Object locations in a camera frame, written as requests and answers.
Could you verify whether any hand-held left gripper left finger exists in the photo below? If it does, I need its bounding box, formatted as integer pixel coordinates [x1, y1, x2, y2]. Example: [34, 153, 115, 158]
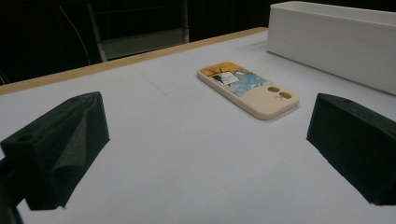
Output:
[0, 91, 111, 212]

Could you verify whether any thin cable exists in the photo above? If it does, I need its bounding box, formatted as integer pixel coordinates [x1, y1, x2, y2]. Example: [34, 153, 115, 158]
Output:
[59, 4, 92, 66]

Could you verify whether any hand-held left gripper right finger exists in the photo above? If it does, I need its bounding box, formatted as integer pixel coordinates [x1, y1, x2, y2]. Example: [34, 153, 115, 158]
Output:
[306, 92, 396, 206]

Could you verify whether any cream printed phone case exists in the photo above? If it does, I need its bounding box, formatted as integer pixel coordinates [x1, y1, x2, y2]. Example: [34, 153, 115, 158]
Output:
[196, 61, 301, 121]

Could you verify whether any white rectangular box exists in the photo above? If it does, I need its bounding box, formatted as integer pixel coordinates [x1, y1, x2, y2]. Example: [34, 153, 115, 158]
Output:
[266, 0, 396, 96]

